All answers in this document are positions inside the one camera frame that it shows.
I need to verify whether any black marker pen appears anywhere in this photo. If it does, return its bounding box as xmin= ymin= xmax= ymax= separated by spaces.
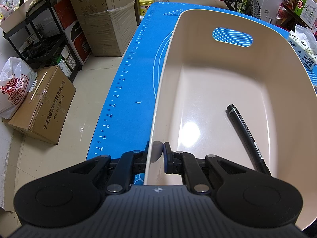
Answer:
xmin=227 ymin=104 xmax=271 ymax=176

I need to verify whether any beige plastic storage bin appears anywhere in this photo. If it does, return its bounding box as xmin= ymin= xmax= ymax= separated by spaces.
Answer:
xmin=145 ymin=9 xmax=316 ymax=229

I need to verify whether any brown cardboard box on floor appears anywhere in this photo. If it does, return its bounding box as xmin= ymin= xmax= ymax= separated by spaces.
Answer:
xmin=3 ymin=66 xmax=76 ymax=145

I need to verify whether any blue silicone baking mat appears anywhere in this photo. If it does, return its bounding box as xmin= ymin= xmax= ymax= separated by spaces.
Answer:
xmin=85 ymin=2 xmax=317 ymax=186

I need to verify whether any white red plastic bag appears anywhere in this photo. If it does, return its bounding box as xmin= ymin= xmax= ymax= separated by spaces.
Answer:
xmin=1 ymin=57 xmax=37 ymax=119

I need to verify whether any black metal shelf rack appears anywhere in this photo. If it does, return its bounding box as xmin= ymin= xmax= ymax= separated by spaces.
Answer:
xmin=3 ymin=0 xmax=82 ymax=81

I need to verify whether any white tissue pack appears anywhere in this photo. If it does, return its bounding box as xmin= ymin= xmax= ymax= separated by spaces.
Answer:
xmin=288 ymin=25 xmax=316 ymax=70

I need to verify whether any large stacked cardboard box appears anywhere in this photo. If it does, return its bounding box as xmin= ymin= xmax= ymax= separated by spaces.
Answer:
xmin=70 ymin=0 xmax=137 ymax=57

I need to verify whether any green white carton box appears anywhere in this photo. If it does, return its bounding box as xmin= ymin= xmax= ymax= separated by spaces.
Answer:
xmin=294 ymin=0 xmax=317 ymax=29

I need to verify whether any yellow oil jug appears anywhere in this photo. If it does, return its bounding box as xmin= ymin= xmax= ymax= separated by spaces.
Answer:
xmin=137 ymin=0 xmax=154 ymax=20

